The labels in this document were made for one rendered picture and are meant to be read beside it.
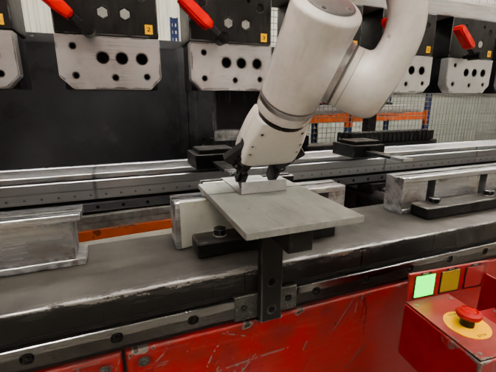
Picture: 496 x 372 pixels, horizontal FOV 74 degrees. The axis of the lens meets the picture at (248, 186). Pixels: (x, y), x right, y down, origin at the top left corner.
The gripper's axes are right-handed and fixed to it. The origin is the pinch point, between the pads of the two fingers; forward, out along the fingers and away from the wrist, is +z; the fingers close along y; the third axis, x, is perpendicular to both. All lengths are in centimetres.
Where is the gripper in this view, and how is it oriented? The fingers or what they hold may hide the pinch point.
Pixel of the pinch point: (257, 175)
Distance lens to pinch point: 60.8
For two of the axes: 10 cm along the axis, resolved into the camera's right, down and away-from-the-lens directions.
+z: -2.3, 5.8, 7.8
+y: -9.3, 0.9, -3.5
